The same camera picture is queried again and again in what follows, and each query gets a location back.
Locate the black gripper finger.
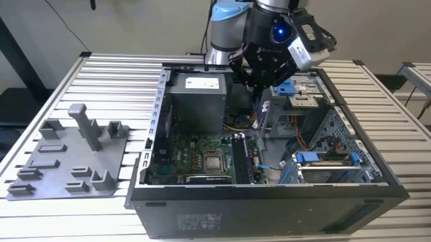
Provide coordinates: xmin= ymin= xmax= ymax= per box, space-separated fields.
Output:
xmin=262 ymin=62 xmax=298 ymax=101
xmin=230 ymin=48 xmax=263 ymax=101

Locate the RAM memory stick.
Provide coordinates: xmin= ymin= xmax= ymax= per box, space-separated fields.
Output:
xmin=243 ymin=137 xmax=254 ymax=183

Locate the blue drive bay latch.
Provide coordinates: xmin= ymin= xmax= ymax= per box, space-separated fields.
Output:
xmin=273 ymin=77 xmax=297 ymax=97

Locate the grey metal drive cage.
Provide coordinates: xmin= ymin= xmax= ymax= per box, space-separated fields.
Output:
xmin=261 ymin=72 xmax=335 ymax=139

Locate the grey power supply unit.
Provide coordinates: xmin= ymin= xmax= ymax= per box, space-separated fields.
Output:
xmin=166 ymin=73 xmax=227 ymax=136

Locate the hard disk in blue carrier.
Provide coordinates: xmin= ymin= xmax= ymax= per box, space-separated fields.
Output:
xmin=281 ymin=150 xmax=366 ymax=185

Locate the CPU socket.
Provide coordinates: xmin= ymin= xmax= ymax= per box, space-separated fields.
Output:
xmin=201 ymin=150 xmax=229 ymax=175

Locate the green motherboard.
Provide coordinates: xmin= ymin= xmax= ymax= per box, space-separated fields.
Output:
xmin=147 ymin=135 xmax=270 ymax=186

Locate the silver CPU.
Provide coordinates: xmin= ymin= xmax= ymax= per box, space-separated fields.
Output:
xmin=205 ymin=156 xmax=225 ymax=170

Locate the small aluminium slat table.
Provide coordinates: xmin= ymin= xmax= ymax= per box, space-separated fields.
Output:
xmin=393 ymin=62 xmax=431 ymax=101

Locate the black graphics card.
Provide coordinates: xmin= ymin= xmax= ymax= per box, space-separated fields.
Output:
xmin=185 ymin=175 xmax=234 ymax=185

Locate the grey plastic parts rack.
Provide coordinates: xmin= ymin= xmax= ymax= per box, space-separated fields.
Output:
xmin=6 ymin=103 xmax=133 ymax=202

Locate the black open PC case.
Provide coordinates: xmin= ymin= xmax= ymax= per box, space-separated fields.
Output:
xmin=123 ymin=62 xmax=410 ymax=239

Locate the black wire with blue plug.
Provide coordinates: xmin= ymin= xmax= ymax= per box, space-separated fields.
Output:
xmin=255 ymin=162 xmax=294 ymax=172

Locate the thin black wall cable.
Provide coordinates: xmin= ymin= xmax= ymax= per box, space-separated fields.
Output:
xmin=45 ymin=0 xmax=89 ymax=53

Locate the black metal frame post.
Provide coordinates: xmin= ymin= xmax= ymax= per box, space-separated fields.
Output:
xmin=0 ymin=16 xmax=51 ymax=96

